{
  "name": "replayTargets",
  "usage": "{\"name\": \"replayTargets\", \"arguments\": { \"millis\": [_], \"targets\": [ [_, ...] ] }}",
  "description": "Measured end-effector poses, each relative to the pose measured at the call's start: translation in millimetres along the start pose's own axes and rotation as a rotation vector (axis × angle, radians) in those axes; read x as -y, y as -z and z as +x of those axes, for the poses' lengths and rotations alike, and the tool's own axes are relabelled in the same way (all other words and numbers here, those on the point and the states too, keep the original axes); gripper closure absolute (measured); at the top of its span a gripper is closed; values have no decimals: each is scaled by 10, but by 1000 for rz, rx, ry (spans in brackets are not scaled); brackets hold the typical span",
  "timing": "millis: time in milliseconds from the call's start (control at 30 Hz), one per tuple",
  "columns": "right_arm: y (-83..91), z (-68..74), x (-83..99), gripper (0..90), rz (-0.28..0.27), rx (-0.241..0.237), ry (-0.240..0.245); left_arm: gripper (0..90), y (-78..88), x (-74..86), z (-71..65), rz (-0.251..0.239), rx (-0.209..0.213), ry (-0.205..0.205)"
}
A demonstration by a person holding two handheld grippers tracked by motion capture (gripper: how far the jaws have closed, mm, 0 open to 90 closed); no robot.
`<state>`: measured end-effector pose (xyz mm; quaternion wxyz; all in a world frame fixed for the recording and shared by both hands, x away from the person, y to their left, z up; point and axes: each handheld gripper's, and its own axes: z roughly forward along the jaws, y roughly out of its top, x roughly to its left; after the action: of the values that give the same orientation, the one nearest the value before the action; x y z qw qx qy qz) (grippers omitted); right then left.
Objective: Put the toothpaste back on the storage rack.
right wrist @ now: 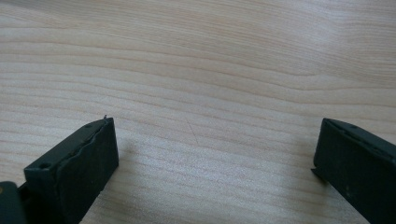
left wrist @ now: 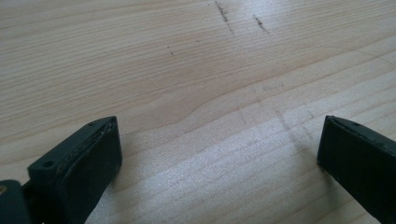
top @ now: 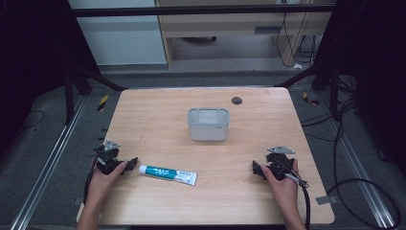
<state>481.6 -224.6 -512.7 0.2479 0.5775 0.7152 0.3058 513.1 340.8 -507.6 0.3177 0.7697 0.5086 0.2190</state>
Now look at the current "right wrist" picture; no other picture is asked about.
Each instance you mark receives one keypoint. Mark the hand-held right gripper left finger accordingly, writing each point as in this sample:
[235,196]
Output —
[77,168]

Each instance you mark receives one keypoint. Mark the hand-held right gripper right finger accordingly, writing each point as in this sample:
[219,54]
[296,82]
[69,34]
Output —
[355,161]

